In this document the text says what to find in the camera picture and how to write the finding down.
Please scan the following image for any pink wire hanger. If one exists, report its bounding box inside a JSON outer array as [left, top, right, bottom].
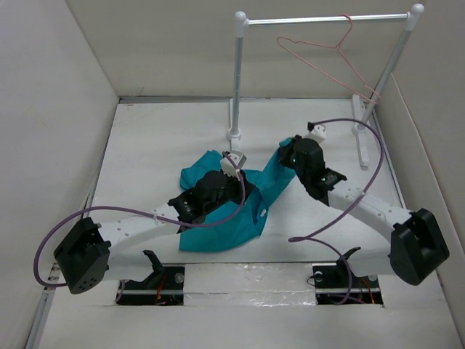
[[276, 14, 381, 104]]

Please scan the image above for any purple cable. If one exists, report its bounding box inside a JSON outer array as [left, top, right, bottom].
[[33, 151, 247, 285], [288, 118, 384, 305]]

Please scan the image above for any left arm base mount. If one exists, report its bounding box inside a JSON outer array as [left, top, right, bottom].
[[115, 250, 185, 306]]

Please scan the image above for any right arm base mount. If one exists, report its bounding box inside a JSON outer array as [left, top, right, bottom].
[[307, 259, 384, 305]]

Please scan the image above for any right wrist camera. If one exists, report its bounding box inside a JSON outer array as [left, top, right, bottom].
[[304, 122, 326, 144]]

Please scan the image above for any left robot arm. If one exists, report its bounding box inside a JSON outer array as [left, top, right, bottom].
[[54, 170, 255, 294]]

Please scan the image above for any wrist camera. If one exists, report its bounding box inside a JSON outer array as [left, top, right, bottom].
[[304, 122, 326, 144], [220, 151, 247, 177]]

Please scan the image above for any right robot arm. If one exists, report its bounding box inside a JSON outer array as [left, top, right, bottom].
[[278, 135, 450, 286]]

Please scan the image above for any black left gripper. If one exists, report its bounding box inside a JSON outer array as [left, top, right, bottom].
[[203, 168, 254, 214]]

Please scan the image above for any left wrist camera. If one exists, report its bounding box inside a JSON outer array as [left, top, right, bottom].
[[220, 151, 247, 177]]

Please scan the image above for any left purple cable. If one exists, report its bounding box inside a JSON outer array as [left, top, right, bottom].
[[33, 151, 247, 285]]

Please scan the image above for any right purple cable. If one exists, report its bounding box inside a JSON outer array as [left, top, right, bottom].
[[288, 118, 384, 305]]

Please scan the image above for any teal t shirt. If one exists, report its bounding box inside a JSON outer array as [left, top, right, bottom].
[[179, 152, 295, 253]]

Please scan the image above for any white clothes rack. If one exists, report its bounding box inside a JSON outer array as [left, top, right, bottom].
[[225, 3, 425, 177]]

